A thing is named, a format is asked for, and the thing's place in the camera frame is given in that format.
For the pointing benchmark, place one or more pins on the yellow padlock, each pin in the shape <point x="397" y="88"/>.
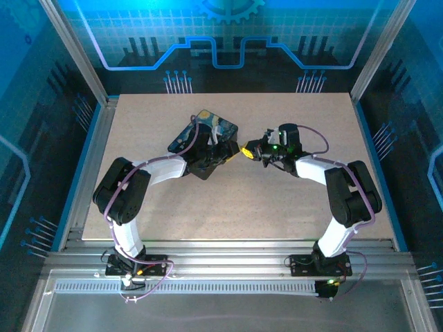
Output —
<point x="245" y="152"/>

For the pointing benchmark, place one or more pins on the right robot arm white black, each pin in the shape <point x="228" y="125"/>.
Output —
<point x="312" y="169"/>

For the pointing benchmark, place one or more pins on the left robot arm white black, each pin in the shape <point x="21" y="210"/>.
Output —
<point x="165" y="170"/>

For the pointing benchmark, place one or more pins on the box with starry night print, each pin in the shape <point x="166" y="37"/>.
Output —
<point x="214" y="120"/>

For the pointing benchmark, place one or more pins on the black connector box green light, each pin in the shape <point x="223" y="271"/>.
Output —
<point x="327" y="290"/>

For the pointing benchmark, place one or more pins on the aluminium frame rail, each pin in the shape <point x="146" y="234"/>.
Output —
<point x="88" y="173"/>
<point x="225" y="257"/>

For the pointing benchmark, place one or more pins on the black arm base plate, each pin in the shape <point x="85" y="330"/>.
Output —
<point x="154" y="265"/>
<point x="301" y="265"/>

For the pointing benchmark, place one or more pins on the aluminium frame post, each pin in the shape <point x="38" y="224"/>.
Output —
<point x="380" y="52"/>
<point x="76" y="52"/>

